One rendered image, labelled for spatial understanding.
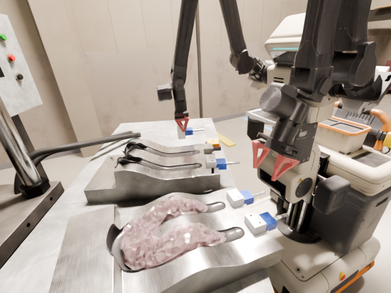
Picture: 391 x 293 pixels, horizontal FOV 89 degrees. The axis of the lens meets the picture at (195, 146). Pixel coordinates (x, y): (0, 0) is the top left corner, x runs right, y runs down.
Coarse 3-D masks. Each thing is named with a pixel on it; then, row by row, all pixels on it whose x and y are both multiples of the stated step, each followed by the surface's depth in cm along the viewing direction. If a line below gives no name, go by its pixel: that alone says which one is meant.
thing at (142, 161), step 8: (128, 144) 85; (136, 144) 86; (152, 152) 86; (160, 152) 88; (176, 152) 89; (184, 152) 89; (192, 152) 89; (120, 160) 73; (128, 160) 73; (136, 160) 78; (144, 160) 78; (152, 168) 75; (160, 168) 78; (168, 168) 79; (176, 168) 79; (184, 168) 78; (192, 168) 78
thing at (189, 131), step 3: (177, 126) 100; (183, 126) 99; (177, 129) 96; (180, 129) 96; (186, 129) 99; (189, 129) 98; (192, 129) 98; (198, 129) 99; (201, 129) 99; (177, 132) 97; (180, 132) 97; (183, 132) 97; (186, 132) 97; (189, 132) 98; (192, 132) 98; (180, 135) 98; (183, 135) 98; (186, 135) 98; (180, 138) 98; (183, 138) 99
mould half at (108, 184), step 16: (144, 144) 88; (208, 144) 94; (112, 160) 91; (160, 160) 82; (176, 160) 83; (192, 160) 82; (96, 176) 80; (112, 176) 79; (128, 176) 71; (144, 176) 71; (160, 176) 73; (176, 176) 73; (192, 176) 72; (208, 176) 72; (96, 192) 73; (112, 192) 74; (128, 192) 74; (144, 192) 74; (160, 192) 75; (192, 192) 75
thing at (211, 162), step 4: (208, 156) 78; (212, 156) 78; (208, 160) 76; (212, 160) 76; (216, 160) 78; (220, 160) 78; (224, 160) 77; (208, 164) 75; (212, 164) 75; (216, 164) 76; (220, 164) 76; (224, 164) 76; (228, 164) 78; (232, 164) 78; (208, 168) 76; (220, 168) 76; (224, 168) 76
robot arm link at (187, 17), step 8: (184, 0) 67; (192, 0) 67; (184, 8) 68; (192, 8) 68; (184, 16) 70; (192, 16) 70; (184, 24) 71; (192, 24) 72; (184, 32) 73; (192, 32) 74; (176, 40) 76; (184, 40) 75; (176, 48) 77; (184, 48) 77; (176, 56) 78; (184, 56) 79; (176, 64) 79; (184, 64) 80; (176, 72) 81; (184, 72) 82; (184, 80) 84
